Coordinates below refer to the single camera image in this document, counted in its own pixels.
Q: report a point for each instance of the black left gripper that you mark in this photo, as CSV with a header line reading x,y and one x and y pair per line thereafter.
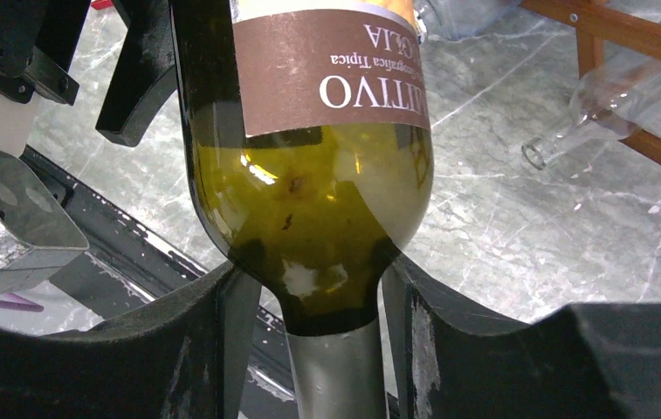
x,y
38,39

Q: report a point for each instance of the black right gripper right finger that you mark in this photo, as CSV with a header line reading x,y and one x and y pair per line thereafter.
x,y
454,358

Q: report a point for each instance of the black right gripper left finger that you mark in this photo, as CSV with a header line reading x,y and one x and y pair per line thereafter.
x,y
183,355

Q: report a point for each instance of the green wine bottle brown label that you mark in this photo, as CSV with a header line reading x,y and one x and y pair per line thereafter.
x,y
308,147

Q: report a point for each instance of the clear glass bottle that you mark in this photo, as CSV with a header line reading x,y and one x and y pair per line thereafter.
x,y
612,101

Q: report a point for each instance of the brown wooden wine rack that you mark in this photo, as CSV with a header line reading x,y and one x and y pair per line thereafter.
x,y
594,23

